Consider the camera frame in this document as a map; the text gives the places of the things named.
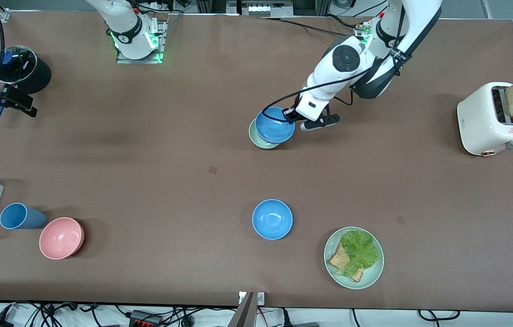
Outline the blue bowl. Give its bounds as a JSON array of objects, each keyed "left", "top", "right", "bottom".
[
  {"left": 255, "top": 107, "right": 296, "bottom": 144},
  {"left": 252, "top": 199, "right": 293, "bottom": 240}
]

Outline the pale green bowl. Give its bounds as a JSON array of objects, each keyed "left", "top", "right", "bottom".
[{"left": 248, "top": 119, "right": 282, "bottom": 149}]

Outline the pink bowl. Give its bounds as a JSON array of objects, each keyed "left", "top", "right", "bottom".
[{"left": 39, "top": 217, "right": 85, "bottom": 260}]

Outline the glass lid with blue knob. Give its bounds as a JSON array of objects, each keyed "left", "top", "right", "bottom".
[{"left": 0, "top": 46, "right": 38, "bottom": 85}]

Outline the blue cup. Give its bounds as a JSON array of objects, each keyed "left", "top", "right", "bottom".
[{"left": 0, "top": 203, "right": 47, "bottom": 230}]

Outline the control box with connectors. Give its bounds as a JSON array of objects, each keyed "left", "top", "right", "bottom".
[{"left": 227, "top": 0, "right": 293, "bottom": 18}]

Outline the brown bread slice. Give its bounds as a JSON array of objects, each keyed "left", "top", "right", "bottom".
[{"left": 328, "top": 243, "right": 365, "bottom": 283}]

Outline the green lettuce leaf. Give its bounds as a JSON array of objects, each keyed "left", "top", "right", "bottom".
[{"left": 336, "top": 230, "right": 380, "bottom": 278}]

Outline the cream white toaster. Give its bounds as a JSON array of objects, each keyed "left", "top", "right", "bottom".
[{"left": 457, "top": 82, "right": 513, "bottom": 156}]

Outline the pale green plate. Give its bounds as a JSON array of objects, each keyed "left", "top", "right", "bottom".
[{"left": 324, "top": 226, "right": 385, "bottom": 290}]

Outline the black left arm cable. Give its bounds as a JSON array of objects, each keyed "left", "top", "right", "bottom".
[{"left": 262, "top": 5, "right": 409, "bottom": 124}]

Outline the black saucepan with blue handle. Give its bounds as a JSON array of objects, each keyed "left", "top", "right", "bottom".
[{"left": 0, "top": 45, "right": 52, "bottom": 124}]

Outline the black table cable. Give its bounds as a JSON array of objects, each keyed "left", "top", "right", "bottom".
[{"left": 260, "top": 16, "right": 366, "bottom": 41}]

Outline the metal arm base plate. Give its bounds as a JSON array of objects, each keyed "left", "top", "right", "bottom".
[
  {"left": 354, "top": 20, "right": 375, "bottom": 46},
  {"left": 115, "top": 20, "right": 167, "bottom": 64}
]

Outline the aluminium camera mount profile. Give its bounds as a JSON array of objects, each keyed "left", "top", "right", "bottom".
[{"left": 227, "top": 291, "right": 266, "bottom": 327}]

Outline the black floor cable loop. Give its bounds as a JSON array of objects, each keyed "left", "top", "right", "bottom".
[{"left": 418, "top": 309, "right": 460, "bottom": 322}]

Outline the black power strip red switch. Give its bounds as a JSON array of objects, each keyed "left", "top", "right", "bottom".
[{"left": 128, "top": 310, "right": 164, "bottom": 327}]

